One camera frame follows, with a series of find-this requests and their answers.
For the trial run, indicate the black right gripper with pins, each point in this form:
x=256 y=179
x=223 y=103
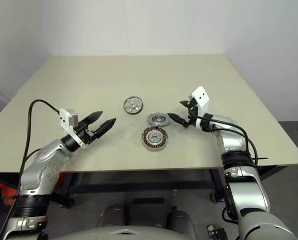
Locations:
x=193 y=110

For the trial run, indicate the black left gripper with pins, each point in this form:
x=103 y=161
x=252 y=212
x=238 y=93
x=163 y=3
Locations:
x=89 y=133

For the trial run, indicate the small grey gear disc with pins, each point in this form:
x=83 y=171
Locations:
x=158 y=119

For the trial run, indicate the silver spoked rotor cap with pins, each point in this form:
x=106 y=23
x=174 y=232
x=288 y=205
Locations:
x=133 y=105

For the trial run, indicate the motor stator with copper windings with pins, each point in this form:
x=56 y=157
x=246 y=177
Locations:
x=154 y=138

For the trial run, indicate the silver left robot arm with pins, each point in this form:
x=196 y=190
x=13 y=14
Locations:
x=39 y=172

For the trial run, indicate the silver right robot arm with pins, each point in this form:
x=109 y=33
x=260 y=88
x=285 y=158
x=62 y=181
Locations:
x=248 y=195

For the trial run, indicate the black caster wheel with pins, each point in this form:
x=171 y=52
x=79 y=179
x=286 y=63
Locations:
x=216 y=197

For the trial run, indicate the dark rounded shape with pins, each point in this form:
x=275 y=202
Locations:
x=113 y=216
x=182 y=221

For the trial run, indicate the silver robot torso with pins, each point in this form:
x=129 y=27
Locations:
x=118 y=235

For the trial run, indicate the orange object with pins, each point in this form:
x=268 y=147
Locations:
x=4 y=192

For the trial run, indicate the small white ball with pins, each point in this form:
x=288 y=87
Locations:
x=210 y=228

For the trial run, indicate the small black box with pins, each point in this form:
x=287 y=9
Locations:
x=219 y=235

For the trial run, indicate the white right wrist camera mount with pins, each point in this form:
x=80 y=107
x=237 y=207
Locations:
x=201 y=98

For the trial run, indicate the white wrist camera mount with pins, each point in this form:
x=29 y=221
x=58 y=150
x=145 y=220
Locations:
x=68 y=120
x=201 y=98

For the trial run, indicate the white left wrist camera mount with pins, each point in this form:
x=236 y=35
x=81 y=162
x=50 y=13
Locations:
x=68 y=120

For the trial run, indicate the black table frame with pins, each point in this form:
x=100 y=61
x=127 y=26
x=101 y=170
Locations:
x=138 y=183

